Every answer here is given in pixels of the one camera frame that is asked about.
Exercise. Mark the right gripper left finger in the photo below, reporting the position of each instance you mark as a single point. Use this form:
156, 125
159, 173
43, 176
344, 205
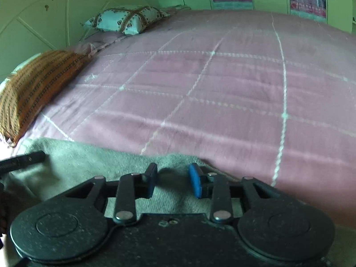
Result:
131, 187

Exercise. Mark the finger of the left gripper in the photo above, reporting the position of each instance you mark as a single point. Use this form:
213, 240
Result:
23, 161

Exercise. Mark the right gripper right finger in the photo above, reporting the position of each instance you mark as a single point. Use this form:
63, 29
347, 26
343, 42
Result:
215, 187

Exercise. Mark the grey pants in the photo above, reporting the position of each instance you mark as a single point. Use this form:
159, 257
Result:
70, 163

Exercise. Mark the orange striped pillow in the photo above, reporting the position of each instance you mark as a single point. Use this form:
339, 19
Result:
33, 87

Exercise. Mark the pink quilted bedspread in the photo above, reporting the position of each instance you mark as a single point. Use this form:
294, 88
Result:
252, 93

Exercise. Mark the pink flat pillow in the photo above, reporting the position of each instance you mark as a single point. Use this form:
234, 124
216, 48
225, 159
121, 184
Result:
96, 42

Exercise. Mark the white bed headboard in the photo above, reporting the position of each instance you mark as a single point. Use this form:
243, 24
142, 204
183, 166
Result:
29, 27

